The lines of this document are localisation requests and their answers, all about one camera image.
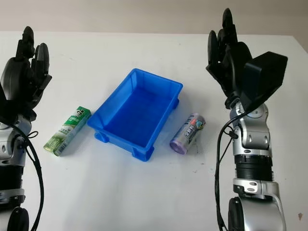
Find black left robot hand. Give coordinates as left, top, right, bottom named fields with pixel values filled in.
left=0, top=26, right=52, bottom=121

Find purple bag roll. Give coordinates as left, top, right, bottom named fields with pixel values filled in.
left=169, top=113, right=206, bottom=155

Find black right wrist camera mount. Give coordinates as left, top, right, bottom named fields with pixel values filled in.
left=240, top=51, right=289, bottom=112

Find blue plastic tray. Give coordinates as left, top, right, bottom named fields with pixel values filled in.
left=87, top=68, right=183, bottom=162

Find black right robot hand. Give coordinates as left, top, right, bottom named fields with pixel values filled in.
left=205, top=8, right=254, bottom=107

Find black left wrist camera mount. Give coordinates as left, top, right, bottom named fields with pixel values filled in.
left=0, top=83, right=10, bottom=122

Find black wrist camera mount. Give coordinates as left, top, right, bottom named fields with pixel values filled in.
left=240, top=51, right=289, bottom=112
left=0, top=83, right=10, bottom=122

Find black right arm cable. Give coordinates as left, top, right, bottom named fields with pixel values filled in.
left=213, top=96, right=265, bottom=231

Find green toothpaste box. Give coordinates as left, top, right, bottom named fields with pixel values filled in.
left=43, top=105, right=92, bottom=157

